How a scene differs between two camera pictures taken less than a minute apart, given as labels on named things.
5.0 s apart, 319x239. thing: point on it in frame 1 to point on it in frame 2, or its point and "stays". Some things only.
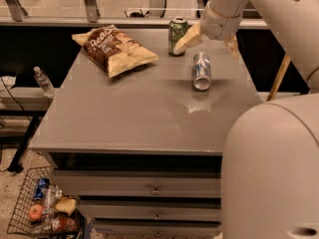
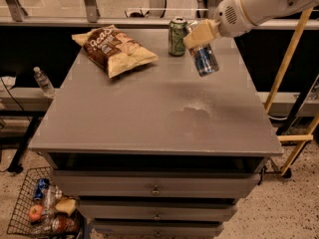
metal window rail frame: [50, 6] stays
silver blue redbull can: [201, 71] to [205, 59]
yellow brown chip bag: [114, 49] stays
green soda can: [176, 28] stays
